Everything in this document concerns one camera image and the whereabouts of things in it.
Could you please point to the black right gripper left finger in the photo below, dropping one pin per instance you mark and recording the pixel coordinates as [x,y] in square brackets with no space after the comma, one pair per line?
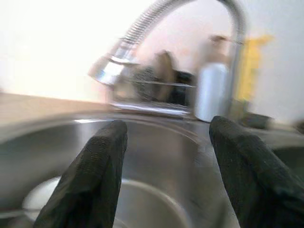
[90,185]

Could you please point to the brown dish brush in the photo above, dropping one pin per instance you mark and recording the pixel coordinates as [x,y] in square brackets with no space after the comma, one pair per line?
[165,64]

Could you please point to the beige kitchen counter cabinet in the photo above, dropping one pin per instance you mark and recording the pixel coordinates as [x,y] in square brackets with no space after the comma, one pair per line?
[47,104]

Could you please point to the yellow detergent bottle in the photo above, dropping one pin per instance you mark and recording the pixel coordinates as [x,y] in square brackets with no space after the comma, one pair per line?
[251,66]

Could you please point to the small white bowl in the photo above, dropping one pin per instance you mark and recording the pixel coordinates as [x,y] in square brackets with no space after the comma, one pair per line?
[147,204]

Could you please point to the stainless steel double sink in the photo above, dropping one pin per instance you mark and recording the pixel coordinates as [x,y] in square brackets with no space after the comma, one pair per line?
[154,147]

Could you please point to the steel wool scrubber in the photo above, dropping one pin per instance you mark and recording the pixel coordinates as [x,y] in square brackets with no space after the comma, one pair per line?
[147,76]

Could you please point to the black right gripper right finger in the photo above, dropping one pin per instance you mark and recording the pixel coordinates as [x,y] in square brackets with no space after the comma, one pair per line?
[256,185]

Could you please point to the small black sponge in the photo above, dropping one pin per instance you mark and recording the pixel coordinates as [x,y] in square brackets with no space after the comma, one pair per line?
[256,120]

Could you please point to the white soap pump bottle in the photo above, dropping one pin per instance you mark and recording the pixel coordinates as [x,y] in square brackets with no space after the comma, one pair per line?
[211,95]

